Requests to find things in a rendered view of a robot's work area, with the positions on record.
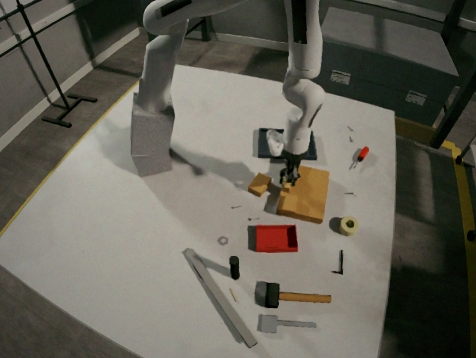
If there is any black mallet with wooden handle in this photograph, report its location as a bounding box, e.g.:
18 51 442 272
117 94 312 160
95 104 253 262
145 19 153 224
265 283 332 308

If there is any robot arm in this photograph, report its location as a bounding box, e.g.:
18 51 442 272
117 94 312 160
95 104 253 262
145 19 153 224
137 0 325 156

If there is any pale yellow ring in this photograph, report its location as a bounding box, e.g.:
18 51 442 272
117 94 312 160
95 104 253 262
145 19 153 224
339 216 359 237

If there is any red open tray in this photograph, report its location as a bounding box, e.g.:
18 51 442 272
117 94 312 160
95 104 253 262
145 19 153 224
256 225 298 253

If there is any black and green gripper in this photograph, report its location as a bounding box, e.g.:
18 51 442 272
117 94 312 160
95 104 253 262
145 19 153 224
281 149 308 183

